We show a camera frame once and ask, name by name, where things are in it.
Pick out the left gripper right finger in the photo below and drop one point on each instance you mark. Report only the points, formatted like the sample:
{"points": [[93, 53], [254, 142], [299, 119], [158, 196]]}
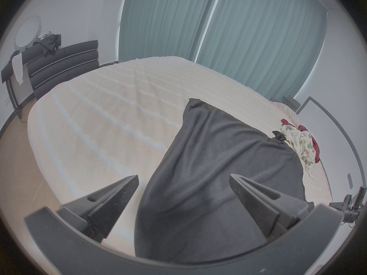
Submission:
{"points": [[255, 203]]}

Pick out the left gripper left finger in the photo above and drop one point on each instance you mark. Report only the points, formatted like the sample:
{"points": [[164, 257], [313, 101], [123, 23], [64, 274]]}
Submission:
{"points": [[114, 202]]}

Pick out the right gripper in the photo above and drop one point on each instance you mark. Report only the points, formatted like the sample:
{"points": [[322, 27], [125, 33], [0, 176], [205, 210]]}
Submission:
{"points": [[348, 210]]}

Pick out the black T-shirt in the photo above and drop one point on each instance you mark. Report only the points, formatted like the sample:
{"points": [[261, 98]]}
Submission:
{"points": [[206, 165]]}

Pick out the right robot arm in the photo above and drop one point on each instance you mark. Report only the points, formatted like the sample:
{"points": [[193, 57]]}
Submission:
{"points": [[360, 199]]}

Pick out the bed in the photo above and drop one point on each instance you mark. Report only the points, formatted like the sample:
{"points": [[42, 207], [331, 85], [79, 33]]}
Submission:
{"points": [[114, 102]]}

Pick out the dark red garment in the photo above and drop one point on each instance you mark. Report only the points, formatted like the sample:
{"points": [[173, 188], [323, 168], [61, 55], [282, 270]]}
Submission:
{"points": [[316, 152]]}

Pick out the white printed pyjama top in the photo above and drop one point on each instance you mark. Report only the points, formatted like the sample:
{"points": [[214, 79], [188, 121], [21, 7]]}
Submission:
{"points": [[304, 147]]}

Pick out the cream pillow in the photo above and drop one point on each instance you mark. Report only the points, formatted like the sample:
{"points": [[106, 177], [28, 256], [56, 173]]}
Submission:
{"points": [[285, 110]]}

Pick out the grey bedside table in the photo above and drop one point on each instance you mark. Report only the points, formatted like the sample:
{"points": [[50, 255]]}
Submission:
{"points": [[289, 100]]}

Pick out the dark grey chest of drawers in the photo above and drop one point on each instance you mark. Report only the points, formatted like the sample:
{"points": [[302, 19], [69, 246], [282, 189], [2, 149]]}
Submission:
{"points": [[63, 64]]}

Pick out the blue-green curtain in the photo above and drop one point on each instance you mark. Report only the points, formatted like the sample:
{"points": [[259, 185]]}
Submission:
{"points": [[166, 19], [266, 39]]}

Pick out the white cloth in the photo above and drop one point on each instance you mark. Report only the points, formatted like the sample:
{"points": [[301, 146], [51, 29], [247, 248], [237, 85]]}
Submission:
{"points": [[17, 67]]}

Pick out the dark grey garment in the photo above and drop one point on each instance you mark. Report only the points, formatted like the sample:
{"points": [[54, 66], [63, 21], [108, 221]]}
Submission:
{"points": [[48, 43]]}

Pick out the round white-framed mirror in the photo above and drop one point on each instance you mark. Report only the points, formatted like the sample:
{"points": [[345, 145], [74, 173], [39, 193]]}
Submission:
{"points": [[27, 31]]}

